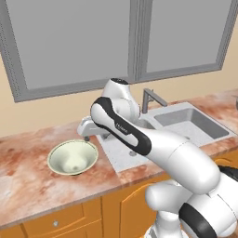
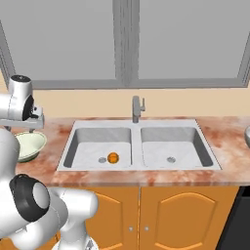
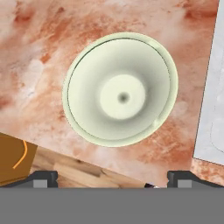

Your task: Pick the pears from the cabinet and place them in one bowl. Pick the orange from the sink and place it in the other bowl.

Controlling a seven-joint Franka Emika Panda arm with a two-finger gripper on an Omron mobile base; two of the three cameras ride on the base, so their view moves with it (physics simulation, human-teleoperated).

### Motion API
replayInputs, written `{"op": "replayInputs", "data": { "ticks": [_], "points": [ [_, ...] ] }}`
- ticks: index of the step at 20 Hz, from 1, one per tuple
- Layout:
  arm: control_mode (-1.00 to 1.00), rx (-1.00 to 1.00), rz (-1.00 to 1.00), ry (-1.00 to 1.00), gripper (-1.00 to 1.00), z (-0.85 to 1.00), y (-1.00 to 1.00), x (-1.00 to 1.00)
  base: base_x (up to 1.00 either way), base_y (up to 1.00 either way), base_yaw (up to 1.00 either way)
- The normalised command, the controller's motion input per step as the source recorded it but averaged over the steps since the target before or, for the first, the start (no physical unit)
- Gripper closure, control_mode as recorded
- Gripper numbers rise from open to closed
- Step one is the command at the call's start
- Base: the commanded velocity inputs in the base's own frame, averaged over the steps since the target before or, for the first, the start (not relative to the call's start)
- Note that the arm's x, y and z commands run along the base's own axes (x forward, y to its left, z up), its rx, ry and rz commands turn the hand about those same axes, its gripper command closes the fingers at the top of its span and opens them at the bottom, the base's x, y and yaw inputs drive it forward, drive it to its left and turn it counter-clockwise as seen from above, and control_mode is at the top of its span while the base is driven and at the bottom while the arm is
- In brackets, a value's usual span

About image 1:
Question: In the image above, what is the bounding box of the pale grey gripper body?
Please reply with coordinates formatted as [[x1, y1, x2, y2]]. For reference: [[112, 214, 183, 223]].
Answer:
[[76, 115, 110, 139]]

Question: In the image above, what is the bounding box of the pale green bowl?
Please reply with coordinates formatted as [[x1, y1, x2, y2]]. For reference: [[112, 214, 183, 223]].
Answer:
[[46, 139, 99, 177]]

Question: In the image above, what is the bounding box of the grey steel sink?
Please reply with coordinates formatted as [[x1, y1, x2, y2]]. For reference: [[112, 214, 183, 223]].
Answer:
[[95, 101, 238, 174]]

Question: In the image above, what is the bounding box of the grey steel tap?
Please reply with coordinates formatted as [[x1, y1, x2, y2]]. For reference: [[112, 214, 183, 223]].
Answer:
[[141, 87, 169, 114]]

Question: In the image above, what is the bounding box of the orange wooden drawer front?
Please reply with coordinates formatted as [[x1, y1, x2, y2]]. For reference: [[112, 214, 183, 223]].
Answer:
[[20, 197, 104, 238], [0, 224, 26, 238]]

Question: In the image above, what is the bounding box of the grey framed window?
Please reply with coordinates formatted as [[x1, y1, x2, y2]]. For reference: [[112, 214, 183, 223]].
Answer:
[[0, 0, 238, 103]]

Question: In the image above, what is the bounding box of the orange wooden cupboard door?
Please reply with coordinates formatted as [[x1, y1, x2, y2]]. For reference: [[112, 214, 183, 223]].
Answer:
[[213, 149, 238, 169], [118, 181, 163, 238]]

